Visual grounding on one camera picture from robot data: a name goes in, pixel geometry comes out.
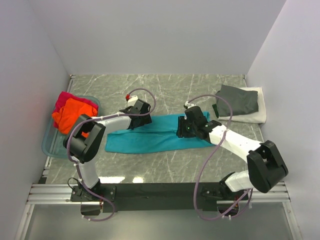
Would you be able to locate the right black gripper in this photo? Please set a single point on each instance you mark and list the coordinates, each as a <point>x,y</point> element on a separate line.
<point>181,131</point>

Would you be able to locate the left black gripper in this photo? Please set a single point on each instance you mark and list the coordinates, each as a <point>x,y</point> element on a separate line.
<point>145,120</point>

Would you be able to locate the teal t-shirt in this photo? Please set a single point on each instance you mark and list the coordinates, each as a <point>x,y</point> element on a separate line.
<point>158,136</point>

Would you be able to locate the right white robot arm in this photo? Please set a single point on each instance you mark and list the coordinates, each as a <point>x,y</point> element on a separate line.
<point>265,165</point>

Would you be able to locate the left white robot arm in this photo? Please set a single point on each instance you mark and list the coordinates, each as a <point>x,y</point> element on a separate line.
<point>85,137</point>

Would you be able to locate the folded dark grey t-shirt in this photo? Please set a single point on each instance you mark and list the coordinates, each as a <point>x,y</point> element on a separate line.
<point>241,101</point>

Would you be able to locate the folded white t-shirt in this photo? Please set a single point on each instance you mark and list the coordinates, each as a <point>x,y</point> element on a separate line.
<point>259,117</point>

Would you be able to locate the orange t-shirt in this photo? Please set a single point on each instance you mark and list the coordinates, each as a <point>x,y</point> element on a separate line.
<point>68,115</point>

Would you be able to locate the magenta t-shirt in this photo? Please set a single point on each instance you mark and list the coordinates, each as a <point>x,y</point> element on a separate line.
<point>64,96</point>

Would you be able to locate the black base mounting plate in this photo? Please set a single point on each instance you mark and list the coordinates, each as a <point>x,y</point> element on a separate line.
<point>108,197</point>

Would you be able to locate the translucent blue plastic basin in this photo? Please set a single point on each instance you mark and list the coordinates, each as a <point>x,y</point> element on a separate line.
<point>52,143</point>

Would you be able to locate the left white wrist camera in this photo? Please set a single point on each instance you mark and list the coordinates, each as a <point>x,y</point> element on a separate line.
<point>131,99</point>

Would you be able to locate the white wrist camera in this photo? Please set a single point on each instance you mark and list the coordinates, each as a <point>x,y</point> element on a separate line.
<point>188,105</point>
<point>131,99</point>

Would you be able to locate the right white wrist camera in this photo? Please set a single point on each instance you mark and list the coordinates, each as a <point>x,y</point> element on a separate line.
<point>188,105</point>

